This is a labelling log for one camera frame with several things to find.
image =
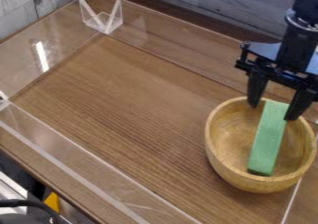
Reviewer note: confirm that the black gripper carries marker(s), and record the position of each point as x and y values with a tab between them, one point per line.
287	63

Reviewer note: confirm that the green rectangular block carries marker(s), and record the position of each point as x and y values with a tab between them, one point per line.
267	145

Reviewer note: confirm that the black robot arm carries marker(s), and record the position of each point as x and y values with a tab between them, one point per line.
307	10

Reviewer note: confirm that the brown wooden bowl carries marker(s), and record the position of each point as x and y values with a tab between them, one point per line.
231	129

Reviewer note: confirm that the black device with yellow label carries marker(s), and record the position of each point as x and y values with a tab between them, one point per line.
53	205

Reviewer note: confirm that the clear acrylic corner bracket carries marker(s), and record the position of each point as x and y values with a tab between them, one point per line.
104	22

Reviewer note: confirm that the clear acrylic front wall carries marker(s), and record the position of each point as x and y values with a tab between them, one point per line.
92	184

